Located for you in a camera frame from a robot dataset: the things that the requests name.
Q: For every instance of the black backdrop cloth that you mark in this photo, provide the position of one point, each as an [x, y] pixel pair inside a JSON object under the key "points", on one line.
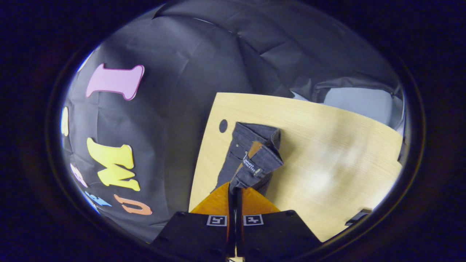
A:
{"points": [[182, 72]]}

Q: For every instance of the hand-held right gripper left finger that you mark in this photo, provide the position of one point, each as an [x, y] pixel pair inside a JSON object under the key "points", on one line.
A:
{"points": [[196, 236]]}

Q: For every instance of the dark grey jeans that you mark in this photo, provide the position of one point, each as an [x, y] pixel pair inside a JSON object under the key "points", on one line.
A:
{"points": [[251, 138]]}

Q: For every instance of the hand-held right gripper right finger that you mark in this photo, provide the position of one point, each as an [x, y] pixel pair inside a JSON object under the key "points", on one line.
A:
{"points": [[273, 236]]}

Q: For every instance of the small black object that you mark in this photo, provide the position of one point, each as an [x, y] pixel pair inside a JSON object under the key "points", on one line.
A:
{"points": [[358, 217]]}

